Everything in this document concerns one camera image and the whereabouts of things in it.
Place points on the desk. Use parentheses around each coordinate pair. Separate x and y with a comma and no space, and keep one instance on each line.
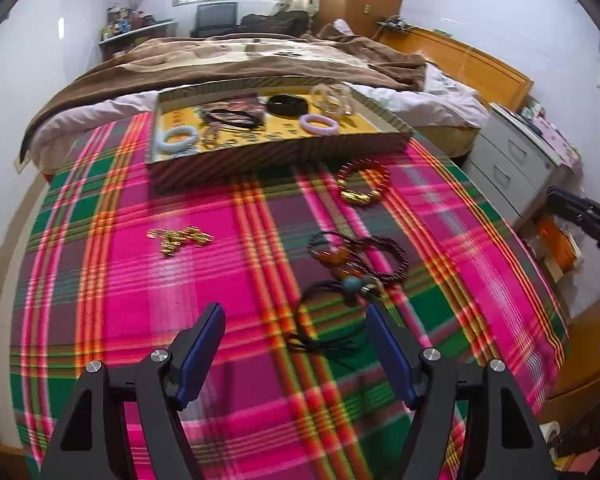
(130,42)

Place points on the brown blanket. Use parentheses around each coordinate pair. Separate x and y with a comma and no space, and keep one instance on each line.
(205,57)

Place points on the clear bangle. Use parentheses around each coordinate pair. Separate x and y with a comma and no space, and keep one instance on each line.
(330,102)

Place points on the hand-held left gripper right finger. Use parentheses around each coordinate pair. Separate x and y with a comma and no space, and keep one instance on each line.
(390,355)

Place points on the white paper roll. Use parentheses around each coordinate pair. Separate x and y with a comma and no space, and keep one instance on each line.
(550,432)

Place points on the patterned cardboard tray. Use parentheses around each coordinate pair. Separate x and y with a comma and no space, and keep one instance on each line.
(280,157)

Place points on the yellow bed base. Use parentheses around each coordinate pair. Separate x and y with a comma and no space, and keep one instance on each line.
(445,140)

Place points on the group of bottles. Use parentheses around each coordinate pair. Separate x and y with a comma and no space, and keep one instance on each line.
(122,22)

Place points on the dark clothes pile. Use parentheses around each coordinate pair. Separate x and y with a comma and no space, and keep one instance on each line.
(275,22)

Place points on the plaid tablecloth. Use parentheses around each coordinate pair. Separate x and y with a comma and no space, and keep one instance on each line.
(230,230)

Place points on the grey drawer cabinet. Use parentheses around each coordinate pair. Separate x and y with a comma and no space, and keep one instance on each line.
(510,160)

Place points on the black wristband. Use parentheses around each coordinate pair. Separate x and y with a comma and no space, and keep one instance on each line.
(287,108)

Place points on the orange box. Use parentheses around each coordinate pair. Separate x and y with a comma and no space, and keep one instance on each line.
(560,245)

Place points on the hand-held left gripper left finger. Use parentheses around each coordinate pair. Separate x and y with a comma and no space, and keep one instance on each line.
(200,355)

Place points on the wooden headboard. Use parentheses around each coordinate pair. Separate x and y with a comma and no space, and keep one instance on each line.
(470,60)

